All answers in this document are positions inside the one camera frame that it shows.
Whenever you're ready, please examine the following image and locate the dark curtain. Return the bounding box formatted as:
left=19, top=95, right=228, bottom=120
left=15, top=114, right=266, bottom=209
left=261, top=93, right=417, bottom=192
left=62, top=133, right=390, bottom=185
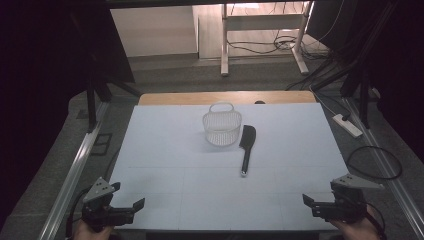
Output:
left=0, top=0, right=134, bottom=221
left=306, top=0, right=424, bottom=161

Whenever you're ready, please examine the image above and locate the white desk frame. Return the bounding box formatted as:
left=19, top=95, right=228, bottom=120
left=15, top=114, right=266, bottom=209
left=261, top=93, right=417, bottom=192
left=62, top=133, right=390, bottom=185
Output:
left=219, top=1, right=314, bottom=77

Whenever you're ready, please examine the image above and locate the right hand-held gripper cable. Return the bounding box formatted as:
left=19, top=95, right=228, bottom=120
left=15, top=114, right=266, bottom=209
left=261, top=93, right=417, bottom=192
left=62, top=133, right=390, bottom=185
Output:
left=364, top=201, right=388, bottom=240

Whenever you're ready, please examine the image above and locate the aluminium rail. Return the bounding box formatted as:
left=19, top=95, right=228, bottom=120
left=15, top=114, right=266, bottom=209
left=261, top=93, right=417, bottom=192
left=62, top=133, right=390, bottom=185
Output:
left=343, top=98, right=424, bottom=239
left=38, top=101, right=111, bottom=240

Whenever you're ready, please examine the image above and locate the white power strip cable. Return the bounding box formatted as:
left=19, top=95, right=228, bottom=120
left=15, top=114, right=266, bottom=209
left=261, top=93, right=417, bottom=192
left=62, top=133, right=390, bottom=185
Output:
left=309, top=87, right=338, bottom=118

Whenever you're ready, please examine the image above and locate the left hand-held gripper cable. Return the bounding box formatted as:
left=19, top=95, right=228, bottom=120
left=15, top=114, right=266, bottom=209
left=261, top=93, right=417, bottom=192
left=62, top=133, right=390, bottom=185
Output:
left=65, top=186, right=93, bottom=239

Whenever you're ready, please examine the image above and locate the person's left hand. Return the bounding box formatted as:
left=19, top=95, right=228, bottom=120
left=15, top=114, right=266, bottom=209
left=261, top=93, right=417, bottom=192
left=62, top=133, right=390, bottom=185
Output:
left=73, top=219, right=116, bottom=240

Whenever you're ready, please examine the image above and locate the white table cover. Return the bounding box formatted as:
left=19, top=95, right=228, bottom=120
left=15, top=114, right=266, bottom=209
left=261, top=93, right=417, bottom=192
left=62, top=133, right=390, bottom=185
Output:
left=108, top=102, right=349, bottom=232

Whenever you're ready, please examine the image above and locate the bundle of black floor cables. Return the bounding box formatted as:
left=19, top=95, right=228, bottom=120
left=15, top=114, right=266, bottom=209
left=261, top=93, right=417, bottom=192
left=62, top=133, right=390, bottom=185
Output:
left=227, top=28, right=331, bottom=61

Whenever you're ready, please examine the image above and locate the white power strip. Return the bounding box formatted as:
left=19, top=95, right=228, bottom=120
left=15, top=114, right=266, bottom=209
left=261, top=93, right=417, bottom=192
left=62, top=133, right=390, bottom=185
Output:
left=332, top=113, right=364, bottom=139

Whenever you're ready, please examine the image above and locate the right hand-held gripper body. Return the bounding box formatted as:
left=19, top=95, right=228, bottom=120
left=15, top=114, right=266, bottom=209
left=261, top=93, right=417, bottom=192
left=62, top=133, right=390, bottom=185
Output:
left=311, top=173, right=386, bottom=224

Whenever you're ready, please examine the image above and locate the person's right hand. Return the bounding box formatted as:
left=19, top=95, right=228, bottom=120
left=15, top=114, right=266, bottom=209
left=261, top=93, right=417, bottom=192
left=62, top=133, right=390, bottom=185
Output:
left=328, top=204, right=383, bottom=240

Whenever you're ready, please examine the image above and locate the black spatula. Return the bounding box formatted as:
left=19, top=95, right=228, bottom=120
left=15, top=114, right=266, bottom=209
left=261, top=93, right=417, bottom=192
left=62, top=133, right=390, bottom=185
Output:
left=238, top=124, right=257, bottom=177

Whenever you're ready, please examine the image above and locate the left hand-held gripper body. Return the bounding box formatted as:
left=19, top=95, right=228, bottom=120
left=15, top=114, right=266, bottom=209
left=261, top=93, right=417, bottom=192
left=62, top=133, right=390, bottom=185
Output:
left=81, top=177, right=136, bottom=233

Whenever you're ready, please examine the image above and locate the black rectangular floor frame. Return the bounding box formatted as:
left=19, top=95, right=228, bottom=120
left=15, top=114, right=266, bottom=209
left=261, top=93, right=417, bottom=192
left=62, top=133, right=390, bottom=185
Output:
left=89, top=132, right=114, bottom=157

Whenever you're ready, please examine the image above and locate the black tripod stand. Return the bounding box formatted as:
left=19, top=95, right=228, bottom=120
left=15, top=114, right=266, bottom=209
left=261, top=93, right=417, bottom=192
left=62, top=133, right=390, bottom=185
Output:
left=68, top=9, right=143, bottom=134
left=286, top=3, right=401, bottom=129

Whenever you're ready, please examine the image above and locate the hand-held gripper cable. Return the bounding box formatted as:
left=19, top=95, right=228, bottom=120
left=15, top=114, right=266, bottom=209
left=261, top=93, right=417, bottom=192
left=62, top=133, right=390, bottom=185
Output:
left=65, top=186, right=93, bottom=239
left=364, top=201, right=388, bottom=240

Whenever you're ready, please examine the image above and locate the black looped cable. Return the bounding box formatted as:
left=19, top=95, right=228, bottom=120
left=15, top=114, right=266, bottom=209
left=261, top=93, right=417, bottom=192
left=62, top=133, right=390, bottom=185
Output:
left=345, top=145, right=403, bottom=181

